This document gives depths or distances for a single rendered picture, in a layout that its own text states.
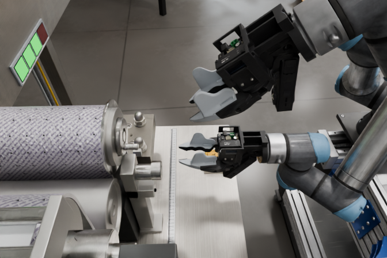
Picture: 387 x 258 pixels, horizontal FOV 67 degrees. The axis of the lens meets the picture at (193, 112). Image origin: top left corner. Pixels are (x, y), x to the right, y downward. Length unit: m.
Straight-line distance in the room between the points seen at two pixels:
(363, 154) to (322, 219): 1.00
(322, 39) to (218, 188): 0.62
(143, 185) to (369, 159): 0.52
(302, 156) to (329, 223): 1.04
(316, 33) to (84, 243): 0.37
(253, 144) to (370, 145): 0.27
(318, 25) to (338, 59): 2.75
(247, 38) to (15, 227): 0.33
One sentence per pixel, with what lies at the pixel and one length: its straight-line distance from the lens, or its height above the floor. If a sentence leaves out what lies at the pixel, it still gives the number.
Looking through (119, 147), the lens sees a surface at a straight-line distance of 0.57.
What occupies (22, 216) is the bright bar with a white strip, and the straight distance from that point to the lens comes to 0.31.
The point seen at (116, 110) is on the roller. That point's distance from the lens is 0.58.
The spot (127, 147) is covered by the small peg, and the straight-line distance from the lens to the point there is 0.58.
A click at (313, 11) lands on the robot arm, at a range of 0.40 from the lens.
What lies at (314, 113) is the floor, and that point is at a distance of 2.51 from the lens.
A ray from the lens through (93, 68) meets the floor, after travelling 2.88.
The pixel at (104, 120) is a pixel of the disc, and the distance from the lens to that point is 0.54.
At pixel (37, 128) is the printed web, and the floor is 1.31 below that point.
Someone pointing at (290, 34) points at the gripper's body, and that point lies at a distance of 0.40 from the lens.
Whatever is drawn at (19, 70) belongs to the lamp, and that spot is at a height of 1.19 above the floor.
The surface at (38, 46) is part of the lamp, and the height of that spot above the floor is 1.17.
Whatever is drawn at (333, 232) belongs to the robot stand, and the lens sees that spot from 1.75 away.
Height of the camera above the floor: 1.71
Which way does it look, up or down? 47 degrees down
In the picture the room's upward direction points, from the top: straight up
